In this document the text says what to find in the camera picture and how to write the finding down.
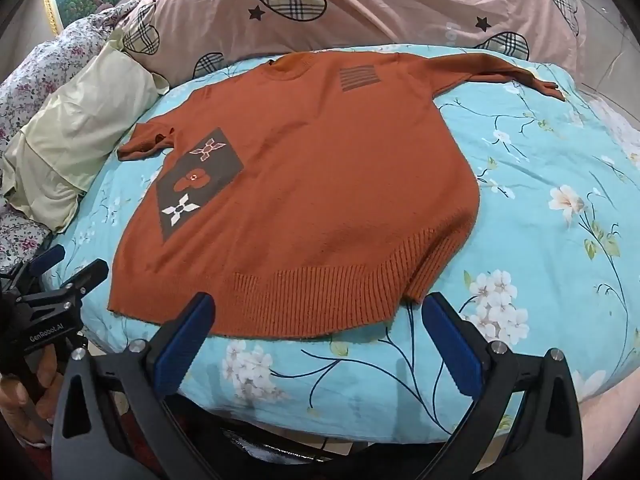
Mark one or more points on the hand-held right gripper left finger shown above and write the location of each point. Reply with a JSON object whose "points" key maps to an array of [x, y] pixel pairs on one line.
{"points": [[182, 347]]}

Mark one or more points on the light blue floral bedsheet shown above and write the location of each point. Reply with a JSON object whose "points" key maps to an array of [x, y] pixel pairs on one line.
{"points": [[525, 260]]}

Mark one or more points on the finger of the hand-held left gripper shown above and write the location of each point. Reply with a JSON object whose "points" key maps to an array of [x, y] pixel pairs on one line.
{"points": [[90, 274], [47, 260]]}

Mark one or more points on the pink quilt with plaid hearts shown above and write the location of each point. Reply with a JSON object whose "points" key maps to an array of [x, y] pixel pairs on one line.
{"points": [[375, 5]]}

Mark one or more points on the person's left hand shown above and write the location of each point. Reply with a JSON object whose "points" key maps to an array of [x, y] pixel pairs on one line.
{"points": [[15, 405]]}

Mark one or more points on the orange knit sweater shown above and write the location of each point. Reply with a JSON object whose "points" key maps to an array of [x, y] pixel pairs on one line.
{"points": [[310, 185]]}

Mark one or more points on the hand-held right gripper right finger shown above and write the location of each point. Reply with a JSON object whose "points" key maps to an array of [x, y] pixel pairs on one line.
{"points": [[452, 347]]}

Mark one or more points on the white pink-flowered cloth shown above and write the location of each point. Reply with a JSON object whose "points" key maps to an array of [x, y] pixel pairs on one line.
{"points": [[30, 75]]}

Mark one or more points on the cream pillow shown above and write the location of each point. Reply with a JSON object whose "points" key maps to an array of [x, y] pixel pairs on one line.
{"points": [[85, 125]]}

